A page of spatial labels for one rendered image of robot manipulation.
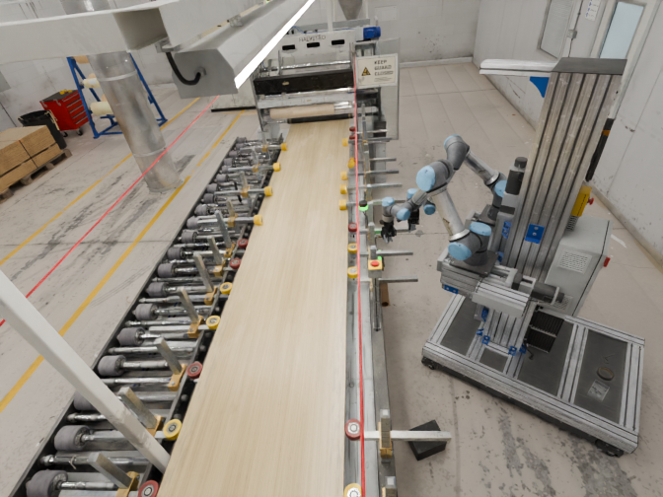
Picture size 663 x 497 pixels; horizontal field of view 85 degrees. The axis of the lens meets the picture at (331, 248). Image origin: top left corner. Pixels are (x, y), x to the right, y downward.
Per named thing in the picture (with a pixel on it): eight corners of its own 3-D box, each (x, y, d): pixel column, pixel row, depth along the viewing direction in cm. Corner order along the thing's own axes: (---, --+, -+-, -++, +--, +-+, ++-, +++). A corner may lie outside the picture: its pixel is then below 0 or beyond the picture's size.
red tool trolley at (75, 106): (97, 124, 845) (78, 88, 795) (81, 137, 786) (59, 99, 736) (77, 126, 847) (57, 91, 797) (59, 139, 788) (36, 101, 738)
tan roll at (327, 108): (376, 107, 448) (376, 98, 440) (377, 111, 438) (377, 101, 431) (264, 117, 462) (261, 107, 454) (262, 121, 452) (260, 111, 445)
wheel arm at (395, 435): (449, 434, 159) (450, 430, 156) (450, 442, 156) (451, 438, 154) (350, 434, 163) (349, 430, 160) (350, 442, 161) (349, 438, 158)
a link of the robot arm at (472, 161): (499, 200, 241) (442, 152, 224) (493, 189, 252) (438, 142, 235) (515, 188, 234) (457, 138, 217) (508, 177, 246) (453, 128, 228)
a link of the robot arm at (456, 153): (474, 153, 211) (435, 218, 242) (470, 145, 219) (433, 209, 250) (455, 147, 209) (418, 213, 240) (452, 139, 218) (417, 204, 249)
